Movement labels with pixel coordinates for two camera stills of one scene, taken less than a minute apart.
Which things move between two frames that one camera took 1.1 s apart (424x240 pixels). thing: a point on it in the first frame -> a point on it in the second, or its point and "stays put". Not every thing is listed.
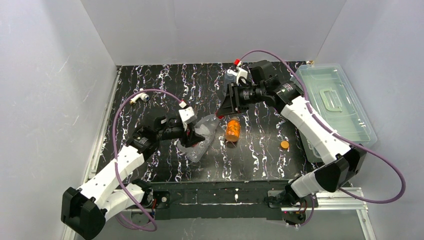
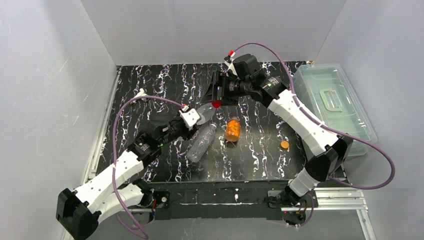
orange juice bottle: x=233 y=129 stays put
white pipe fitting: x=143 y=96 stays put
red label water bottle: x=206 y=127 -> x=216 y=103
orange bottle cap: x=284 y=144 stays put
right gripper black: x=234 y=98 -> x=218 y=87
